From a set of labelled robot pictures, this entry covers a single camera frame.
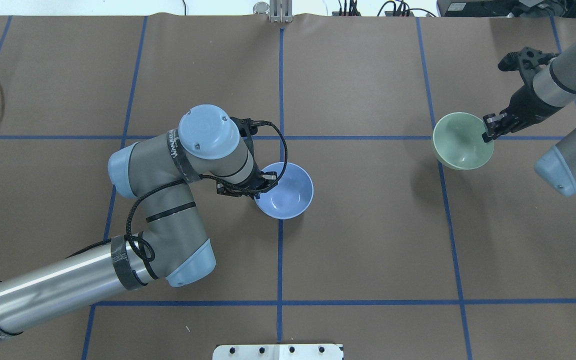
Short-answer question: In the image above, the green bowl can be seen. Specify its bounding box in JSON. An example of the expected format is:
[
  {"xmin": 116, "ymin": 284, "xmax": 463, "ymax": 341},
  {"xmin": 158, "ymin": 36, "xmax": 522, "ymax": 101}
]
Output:
[{"xmin": 430, "ymin": 112, "xmax": 494, "ymax": 171}]

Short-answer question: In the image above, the black laptop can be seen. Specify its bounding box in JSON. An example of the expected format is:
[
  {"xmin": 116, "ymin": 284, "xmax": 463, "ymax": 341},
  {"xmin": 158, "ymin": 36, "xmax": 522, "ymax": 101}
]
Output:
[{"xmin": 436, "ymin": 0, "xmax": 576, "ymax": 19}]

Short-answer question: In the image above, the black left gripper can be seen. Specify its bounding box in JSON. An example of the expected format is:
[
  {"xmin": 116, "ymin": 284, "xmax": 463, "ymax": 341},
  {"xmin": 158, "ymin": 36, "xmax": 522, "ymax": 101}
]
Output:
[{"xmin": 216, "ymin": 159, "xmax": 279, "ymax": 199}]

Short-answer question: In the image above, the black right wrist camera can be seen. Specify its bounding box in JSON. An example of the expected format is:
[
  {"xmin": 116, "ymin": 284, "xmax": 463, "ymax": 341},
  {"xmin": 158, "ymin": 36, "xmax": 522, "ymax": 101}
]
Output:
[{"xmin": 497, "ymin": 47, "xmax": 560, "ymax": 84}]

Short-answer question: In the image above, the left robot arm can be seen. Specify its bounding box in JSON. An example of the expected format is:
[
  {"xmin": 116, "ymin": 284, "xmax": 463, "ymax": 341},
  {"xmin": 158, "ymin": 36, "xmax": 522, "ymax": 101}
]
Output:
[{"xmin": 0, "ymin": 104, "xmax": 287, "ymax": 342}]

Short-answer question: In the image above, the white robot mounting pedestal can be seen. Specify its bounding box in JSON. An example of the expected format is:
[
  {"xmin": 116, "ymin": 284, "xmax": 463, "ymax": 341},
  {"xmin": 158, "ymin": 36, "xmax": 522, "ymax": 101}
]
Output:
[{"xmin": 212, "ymin": 343, "xmax": 345, "ymax": 360}]

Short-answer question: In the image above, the aluminium frame post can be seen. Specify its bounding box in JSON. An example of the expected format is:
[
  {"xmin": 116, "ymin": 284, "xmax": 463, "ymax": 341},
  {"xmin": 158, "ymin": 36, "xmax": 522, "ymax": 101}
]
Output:
[{"xmin": 268, "ymin": 0, "xmax": 294, "ymax": 23}]

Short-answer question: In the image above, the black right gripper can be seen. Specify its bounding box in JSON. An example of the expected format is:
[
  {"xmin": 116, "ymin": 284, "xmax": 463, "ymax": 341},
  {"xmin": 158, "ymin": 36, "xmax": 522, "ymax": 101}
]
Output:
[{"xmin": 482, "ymin": 85, "xmax": 551, "ymax": 143}]

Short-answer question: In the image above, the blue bowl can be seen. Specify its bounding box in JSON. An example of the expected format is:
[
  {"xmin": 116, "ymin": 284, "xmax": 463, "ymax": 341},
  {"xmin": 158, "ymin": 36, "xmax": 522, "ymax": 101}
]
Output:
[{"xmin": 254, "ymin": 162, "xmax": 314, "ymax": 220}]

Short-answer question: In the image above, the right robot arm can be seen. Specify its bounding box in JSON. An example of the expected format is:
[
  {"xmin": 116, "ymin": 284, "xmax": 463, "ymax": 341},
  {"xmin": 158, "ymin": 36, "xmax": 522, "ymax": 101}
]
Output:
[{"xmin": 481, "ymin": 41, "xmax": 576, "ymax": 197}]

